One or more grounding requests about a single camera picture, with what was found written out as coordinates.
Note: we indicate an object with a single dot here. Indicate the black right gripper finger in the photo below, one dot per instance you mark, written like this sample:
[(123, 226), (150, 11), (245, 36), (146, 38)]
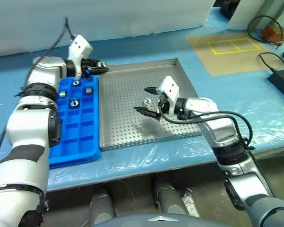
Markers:
[(148, 113), (152, 90)]

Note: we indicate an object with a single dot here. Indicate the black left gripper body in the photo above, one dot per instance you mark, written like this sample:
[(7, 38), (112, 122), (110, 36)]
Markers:
[(90, 65)]

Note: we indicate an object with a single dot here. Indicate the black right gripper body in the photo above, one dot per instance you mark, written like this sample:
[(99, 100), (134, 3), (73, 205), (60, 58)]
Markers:
[(163, 105)]

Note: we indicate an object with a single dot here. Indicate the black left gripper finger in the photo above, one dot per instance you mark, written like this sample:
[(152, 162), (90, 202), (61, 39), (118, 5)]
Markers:
[(101, 70), (102, 64)]

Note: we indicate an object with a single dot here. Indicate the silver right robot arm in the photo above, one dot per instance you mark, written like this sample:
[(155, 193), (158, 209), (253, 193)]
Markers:
[(217, 130)]

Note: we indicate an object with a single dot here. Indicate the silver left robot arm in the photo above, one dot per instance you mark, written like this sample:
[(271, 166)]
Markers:
[(28, 127)]

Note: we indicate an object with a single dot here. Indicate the blue compartment tray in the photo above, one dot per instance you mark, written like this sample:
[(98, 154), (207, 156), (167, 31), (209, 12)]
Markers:
[(85, 146)]

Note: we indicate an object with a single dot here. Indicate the perforated metal tray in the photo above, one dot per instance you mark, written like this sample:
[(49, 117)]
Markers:
[(123, 123)]

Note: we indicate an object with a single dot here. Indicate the large white foam board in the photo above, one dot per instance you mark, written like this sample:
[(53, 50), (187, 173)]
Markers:
[(97, 19)]

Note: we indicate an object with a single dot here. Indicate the blue plastic table cover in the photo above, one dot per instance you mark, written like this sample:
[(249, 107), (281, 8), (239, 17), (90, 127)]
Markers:
[(144, 163)]

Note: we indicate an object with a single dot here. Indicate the brown paper mat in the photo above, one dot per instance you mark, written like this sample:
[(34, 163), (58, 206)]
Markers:
[(227, 63)]

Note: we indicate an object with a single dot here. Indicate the grey rounded robot leg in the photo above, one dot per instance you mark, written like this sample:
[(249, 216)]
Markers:
[(170, 198), (101, 208)]

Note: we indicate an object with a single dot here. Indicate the white power strip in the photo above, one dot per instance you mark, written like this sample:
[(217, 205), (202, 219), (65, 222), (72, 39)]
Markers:
[(190, 203)]

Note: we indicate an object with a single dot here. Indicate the grey robot torso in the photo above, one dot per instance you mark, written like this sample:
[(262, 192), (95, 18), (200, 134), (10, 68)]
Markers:
[(156, 221)]

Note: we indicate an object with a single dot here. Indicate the black equipment pile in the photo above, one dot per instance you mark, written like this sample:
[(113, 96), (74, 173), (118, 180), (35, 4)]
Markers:
[(227, 8)]

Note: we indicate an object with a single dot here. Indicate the black power adapter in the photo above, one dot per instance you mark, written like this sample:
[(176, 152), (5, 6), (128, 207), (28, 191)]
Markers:
[(282, 81)]

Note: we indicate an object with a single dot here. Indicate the small white board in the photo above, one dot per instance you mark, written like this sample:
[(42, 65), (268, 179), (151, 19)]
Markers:
[(251, 11)]

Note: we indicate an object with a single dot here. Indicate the brown wooden block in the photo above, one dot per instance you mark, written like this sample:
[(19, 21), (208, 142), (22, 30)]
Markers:
[(271, 33)]

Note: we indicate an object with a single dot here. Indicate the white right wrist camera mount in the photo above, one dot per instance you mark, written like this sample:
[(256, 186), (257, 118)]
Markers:
[(169, 86)]

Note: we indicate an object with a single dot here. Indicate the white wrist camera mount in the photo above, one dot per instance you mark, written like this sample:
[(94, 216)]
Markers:
[(79, 46), (169, 86)]

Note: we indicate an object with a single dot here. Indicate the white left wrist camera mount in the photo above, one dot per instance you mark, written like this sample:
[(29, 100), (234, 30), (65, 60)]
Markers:
[(79, 46)]

